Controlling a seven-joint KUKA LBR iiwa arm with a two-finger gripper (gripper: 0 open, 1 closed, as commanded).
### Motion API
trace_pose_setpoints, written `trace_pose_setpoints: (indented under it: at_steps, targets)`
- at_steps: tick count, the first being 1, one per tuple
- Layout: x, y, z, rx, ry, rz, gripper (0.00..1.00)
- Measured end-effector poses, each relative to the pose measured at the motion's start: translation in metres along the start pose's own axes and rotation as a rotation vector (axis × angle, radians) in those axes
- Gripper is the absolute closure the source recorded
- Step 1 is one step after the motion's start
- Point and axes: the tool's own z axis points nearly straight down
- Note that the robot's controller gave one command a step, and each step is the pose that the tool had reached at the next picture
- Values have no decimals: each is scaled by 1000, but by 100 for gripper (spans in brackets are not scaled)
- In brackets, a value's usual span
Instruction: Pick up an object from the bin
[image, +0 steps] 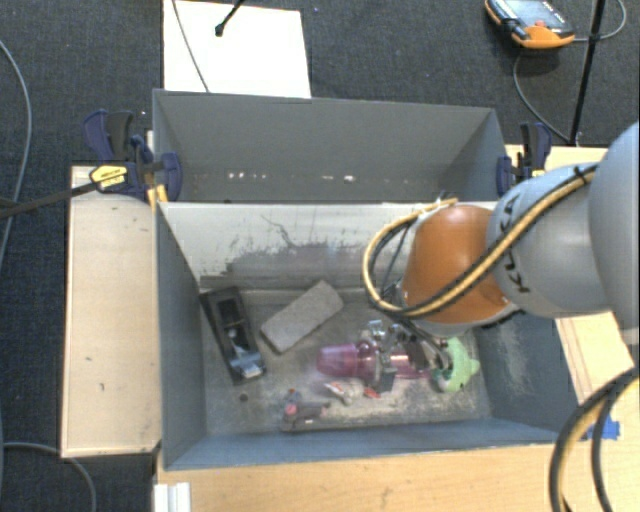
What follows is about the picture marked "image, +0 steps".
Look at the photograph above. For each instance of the light green toy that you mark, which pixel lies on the light green toy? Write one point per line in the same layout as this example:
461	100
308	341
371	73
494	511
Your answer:
464	365

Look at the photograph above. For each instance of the pink clear plastic bottle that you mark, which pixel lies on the pink clear plastic bottle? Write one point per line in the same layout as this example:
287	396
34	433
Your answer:
340	361

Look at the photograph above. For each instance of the grey sponge block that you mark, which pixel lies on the grey sponge block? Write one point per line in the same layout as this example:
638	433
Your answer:
302	315

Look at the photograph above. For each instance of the pale wood board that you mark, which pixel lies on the pale wood board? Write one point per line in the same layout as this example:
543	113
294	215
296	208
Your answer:
112	325

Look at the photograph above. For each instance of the black rectangular tray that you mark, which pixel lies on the black rectangular tray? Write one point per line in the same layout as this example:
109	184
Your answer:
231	330

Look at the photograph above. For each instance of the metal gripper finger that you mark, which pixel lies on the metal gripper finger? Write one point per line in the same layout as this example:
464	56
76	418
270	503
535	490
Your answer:
385	376
378	334

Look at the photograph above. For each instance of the white and red small packet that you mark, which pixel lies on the white and red small packet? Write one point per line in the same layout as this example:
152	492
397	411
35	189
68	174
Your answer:
342	391

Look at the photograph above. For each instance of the grey metal bin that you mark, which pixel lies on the grey metal bin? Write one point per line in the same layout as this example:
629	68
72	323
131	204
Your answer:
320	150

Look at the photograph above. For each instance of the grey and red toy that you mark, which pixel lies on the grey and red toy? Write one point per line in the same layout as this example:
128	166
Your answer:
302	411

